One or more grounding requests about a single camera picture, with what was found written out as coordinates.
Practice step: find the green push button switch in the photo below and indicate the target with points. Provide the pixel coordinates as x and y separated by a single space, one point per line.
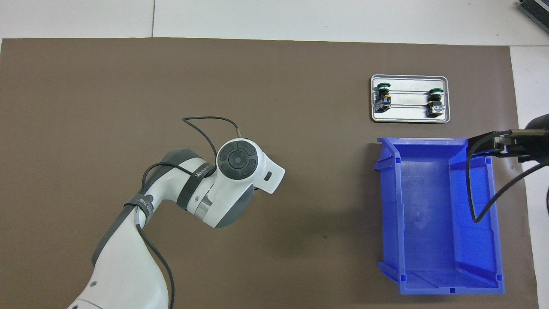
435 105
383 99

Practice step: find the brown table mat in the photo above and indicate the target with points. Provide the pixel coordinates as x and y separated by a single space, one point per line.
300 236

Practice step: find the silver metal tray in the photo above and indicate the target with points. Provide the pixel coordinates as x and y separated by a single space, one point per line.
409 111

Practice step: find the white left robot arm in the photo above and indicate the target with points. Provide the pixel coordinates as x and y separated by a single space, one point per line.
124 266

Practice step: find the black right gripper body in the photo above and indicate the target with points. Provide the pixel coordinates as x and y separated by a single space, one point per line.
538 139

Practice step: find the blue plastic storage bin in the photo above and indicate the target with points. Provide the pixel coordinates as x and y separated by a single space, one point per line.
429 223

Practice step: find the grey device corner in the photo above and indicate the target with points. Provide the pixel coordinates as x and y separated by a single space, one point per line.
536 10

